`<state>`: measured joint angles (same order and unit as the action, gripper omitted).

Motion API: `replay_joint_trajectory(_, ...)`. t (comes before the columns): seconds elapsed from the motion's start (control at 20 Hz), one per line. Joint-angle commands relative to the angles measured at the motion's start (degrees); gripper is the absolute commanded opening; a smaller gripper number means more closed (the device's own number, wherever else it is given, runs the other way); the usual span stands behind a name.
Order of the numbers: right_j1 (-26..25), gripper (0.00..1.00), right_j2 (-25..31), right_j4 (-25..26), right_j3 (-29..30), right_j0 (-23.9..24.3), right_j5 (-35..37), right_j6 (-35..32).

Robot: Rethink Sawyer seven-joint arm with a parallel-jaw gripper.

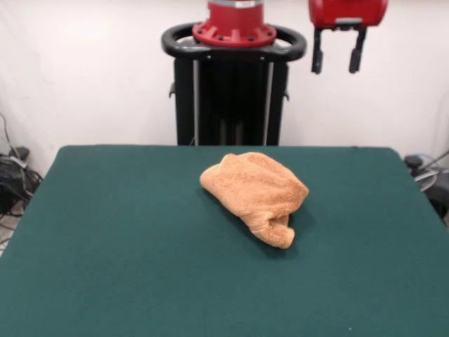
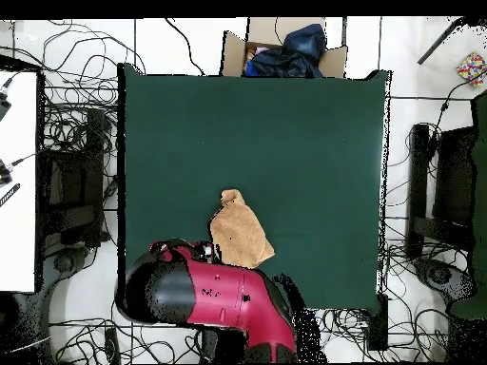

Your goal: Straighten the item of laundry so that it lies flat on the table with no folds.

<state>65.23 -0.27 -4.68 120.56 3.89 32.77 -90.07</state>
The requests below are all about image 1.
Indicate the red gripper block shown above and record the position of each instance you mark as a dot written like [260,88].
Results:
[347,10]

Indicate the orange terry towel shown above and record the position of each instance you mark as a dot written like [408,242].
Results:
[256,189]

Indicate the dark green table cloth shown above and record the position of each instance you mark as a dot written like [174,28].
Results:
[140,245]

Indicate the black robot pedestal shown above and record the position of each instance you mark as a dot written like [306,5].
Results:
[231,87]

